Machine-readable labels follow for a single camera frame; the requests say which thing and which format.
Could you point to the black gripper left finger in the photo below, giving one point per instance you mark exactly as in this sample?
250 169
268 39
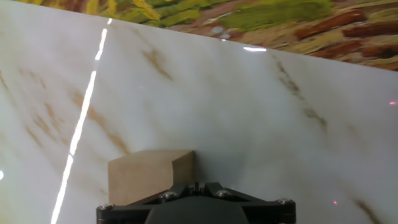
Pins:
124 213

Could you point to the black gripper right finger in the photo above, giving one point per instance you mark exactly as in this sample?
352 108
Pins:
270 213

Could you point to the light wooden cube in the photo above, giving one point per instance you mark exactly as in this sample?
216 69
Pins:
140 177

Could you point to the white brown marble mat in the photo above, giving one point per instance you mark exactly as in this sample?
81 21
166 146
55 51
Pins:
233 118

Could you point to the yellow green painted mat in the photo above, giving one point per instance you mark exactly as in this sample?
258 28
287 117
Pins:
280 18

